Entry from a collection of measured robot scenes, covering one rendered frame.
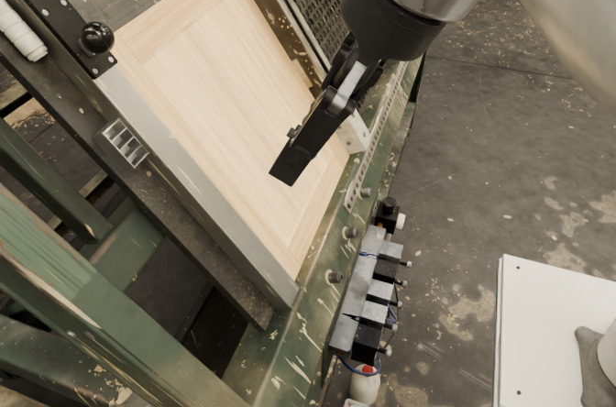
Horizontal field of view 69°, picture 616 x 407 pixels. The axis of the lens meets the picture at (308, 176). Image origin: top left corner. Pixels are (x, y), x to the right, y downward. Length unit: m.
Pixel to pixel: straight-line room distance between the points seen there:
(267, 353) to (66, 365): 0.43
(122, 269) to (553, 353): 0.88
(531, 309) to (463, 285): 0.95
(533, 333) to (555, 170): 1.78
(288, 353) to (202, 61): 0.56
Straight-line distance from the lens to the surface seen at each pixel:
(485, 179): 2.61
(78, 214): 0.75
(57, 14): 0.72
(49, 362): 1.11
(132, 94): 0.74
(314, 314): 0.95
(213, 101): 0.87
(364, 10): 0.33
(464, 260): 2.20
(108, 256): 0.75
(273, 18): 1.08
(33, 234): 0.61
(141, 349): 0.68
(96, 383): 1.05
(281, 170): 0.47
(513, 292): 1.19
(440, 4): 0.31
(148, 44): 0.82
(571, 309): 1.23
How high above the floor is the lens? 1.68
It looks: 43 degrees down
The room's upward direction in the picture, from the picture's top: straight up
